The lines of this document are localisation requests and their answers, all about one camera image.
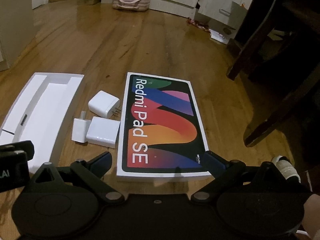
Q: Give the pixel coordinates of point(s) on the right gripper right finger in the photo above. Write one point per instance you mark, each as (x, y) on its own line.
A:
(217, 166)

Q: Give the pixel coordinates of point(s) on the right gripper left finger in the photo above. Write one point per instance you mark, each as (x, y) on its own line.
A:
(95, 168)

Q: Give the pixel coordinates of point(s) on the large white charger cube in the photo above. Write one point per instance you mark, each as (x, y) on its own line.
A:
(103, 132)

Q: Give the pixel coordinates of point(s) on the white charger with prongs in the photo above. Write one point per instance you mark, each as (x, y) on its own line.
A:
(104, 104)

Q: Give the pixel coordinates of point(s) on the Redmi Pad SE box lid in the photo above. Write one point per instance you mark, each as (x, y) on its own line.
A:
(161, 134)

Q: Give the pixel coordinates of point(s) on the small white charger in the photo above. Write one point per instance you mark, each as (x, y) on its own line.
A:
(80, 128)

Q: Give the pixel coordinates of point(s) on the white box tray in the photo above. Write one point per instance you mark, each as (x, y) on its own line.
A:
(42, 113)

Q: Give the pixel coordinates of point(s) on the white slipper foot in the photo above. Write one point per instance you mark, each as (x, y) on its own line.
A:
(286, 168)

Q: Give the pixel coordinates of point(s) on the dark wooden chair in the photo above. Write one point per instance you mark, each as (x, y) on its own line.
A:
(279, 40)

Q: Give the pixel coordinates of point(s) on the papers on floor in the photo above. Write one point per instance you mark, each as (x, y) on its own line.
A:
(218, 31)

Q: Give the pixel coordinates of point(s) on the white drawer cabinet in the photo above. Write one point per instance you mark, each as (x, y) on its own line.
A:
(212, 0)

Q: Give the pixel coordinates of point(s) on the pink suitcase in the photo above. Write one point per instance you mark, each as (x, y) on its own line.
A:
(131, 5)

